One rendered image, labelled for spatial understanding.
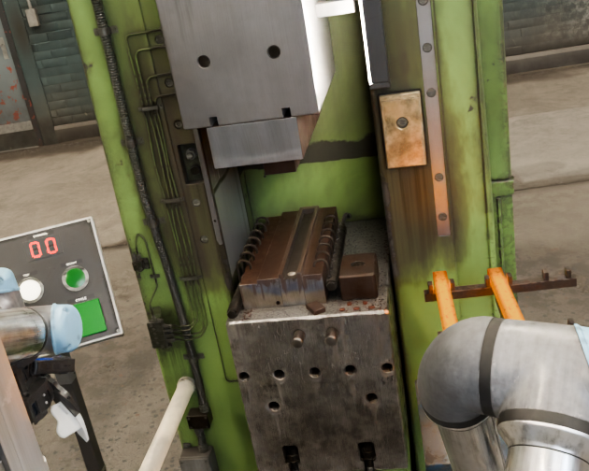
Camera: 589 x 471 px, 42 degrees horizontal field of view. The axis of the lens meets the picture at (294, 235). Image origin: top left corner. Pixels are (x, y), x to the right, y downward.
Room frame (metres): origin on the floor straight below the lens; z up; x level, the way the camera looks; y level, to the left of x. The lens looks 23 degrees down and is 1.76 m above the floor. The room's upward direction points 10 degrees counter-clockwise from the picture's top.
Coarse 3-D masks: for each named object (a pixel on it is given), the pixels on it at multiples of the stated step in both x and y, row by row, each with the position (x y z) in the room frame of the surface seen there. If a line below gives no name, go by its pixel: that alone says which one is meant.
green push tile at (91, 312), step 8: (80, 304) 1.54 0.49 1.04; (88, 304) 1.54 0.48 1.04; (96, 304) 1.54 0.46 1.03; (80, 312) 1.53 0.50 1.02; (88, 312) 1.53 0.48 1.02; (96, 312) 1.53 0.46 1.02; (88, 320) 1.52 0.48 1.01; (96, 320) 1.53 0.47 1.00; (104, 320) 1.53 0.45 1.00; (88, 328) 1.51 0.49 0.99; (96, 328) 1.52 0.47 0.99; (104, 328) 1.52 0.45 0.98
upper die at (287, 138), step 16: (288, 112) 1.63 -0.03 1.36; (320, 112) 1.95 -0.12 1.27; (208, 128) 1.62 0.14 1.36; (224, 128) 1.61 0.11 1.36; (240, 128) 1.61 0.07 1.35; (256, 128) 1.60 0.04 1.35; (272, 128) 1.59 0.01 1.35; (288, 128) 1.59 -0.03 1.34; (304, 128) 1.66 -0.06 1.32; (224, 144) 1.62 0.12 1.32; (240, 144) 1.61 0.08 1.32; (256, 144) 1.60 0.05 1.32; (272, 144) 1.60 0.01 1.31; (288, 144) 1.59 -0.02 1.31; (304, 144) 1.63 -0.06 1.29; (224, 160) 1.62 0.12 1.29; (240, 160) 1.61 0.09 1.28; (256, 160) 1.60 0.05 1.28; (272, 160) 1.60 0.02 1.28; (288, 160) 1.59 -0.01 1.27
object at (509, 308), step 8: (488, 272) 1.45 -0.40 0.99; (496, 272) 1.44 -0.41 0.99; (496, 280) 1.40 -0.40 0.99; (504, 280) 1.40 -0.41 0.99; (496, 288) 1.37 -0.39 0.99; (504, 288) 1.37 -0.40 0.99; (496, 296) 1.36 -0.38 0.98; (504, 296) 1.33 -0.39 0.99; (512, 296) 1.33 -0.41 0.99; (504, 304) 1.30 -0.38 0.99; (512, 304) 1.30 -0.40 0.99; (504, 312) 1.28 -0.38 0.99; (512, 312) 1.27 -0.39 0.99; (520, 312) 1.26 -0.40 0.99; (520, 320) 1.24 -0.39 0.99
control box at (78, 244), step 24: (0, 240) 1.61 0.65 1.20; (24, 240) 1.61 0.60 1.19; (48, 240) 1.61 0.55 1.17; (72, 240) 1.62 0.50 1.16; (96, 240) 1.63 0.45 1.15; (0, 264) 1.58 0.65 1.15; (24, 264) 1.58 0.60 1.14; (48, 264) 1.59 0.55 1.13; (72, 264) 1.59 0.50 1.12; (96, 264) 1.60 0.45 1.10; (48, 288) 1.56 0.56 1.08; (72, 288) 1.56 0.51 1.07; (96, 288) 1.57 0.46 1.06; (96, 336) 1.51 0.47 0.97
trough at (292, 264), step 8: (312, 208) 1.99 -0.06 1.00; (304, 216) 1.98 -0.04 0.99; (304, 224) 1.91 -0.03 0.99; (296, 232) 1.85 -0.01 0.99; (304, 232) 1.86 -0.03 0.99; (296, 240) 1.81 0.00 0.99; (304, 240) 1.81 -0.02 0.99; (296, 248) 1.77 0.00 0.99; (288, 256) 1.70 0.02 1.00; (296, 256) 1.72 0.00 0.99; (288, 264) 1.67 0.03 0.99; (296, 264) 1.67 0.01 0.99; (288, 272) 1.63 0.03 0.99
